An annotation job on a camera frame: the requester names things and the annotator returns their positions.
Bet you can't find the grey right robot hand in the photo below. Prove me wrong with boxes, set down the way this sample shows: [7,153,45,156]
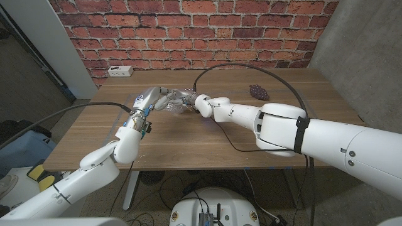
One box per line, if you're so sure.
[168,88,202,112]

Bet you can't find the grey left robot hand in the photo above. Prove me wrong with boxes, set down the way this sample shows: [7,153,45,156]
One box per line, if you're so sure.
[122,86,185,139]

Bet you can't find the clear plastic wrap sheet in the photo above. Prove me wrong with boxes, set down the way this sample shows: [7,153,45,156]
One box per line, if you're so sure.
[165,99,188,116]

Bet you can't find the purple toy grapes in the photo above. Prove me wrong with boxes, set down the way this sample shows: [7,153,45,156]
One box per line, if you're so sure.
[249,84,270,102]

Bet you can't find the white power strip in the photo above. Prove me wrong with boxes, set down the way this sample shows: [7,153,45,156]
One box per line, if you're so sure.
[107,65,134,78]

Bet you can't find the red brick printed backdrop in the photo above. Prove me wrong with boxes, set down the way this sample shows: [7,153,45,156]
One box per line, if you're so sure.
[48,0,340,87]

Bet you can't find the round black floor object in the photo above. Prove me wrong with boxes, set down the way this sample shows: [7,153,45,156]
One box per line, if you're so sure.
[140,170,166,186]

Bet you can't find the white table leg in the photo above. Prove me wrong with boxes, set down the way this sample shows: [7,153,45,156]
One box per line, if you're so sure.
[122,170,141,210]
[284,169,304,210]

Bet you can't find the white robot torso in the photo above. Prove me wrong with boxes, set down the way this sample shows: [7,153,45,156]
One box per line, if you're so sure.
[168,187,261,226]

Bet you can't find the dark grey door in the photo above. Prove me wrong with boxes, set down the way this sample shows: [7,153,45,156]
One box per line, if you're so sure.
[0,12,76,132]

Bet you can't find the yellow and black foot pedal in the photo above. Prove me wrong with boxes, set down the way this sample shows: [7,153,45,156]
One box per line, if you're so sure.
[26,159,63,191]

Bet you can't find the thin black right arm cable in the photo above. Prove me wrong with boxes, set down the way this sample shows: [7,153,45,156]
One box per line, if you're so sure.
[210,117,310,226]

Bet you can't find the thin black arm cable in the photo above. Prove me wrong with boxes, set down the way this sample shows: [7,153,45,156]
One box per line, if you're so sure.
[210,117,310,226]
[108,161,135,218]

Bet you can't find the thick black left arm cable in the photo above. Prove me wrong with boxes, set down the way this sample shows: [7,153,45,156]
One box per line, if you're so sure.
[0,102,134,150]

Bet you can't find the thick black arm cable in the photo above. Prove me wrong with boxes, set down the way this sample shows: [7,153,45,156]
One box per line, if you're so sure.
[193,63,317,226]
[0,102,134,150]

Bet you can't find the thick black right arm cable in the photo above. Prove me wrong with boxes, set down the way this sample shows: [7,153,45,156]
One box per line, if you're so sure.
[193,63,317,226]

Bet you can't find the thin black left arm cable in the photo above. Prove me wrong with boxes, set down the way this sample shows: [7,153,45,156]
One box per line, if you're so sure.
[108,161,135,218]

